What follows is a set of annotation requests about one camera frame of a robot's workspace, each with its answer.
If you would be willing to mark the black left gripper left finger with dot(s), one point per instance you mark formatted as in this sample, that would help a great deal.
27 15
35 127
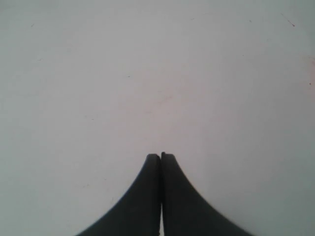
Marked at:
138 211

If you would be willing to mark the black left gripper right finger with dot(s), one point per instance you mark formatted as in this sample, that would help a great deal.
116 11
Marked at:
185 212

